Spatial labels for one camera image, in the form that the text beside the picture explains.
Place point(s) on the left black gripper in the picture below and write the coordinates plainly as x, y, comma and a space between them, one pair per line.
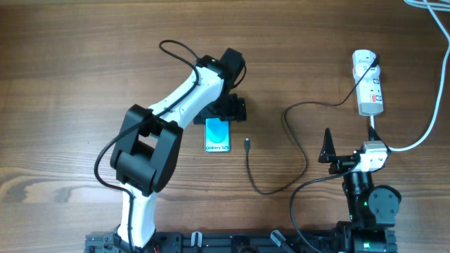
235, 111

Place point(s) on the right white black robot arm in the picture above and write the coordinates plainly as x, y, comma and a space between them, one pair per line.
372, 209

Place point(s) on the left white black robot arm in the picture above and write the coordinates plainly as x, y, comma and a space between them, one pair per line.
146, 150

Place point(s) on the white power strip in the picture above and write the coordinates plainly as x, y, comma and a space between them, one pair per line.
366, 73

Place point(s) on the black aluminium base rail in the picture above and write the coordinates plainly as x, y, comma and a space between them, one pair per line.
324, 241

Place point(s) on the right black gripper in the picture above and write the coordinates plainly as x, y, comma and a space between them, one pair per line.
328, 155

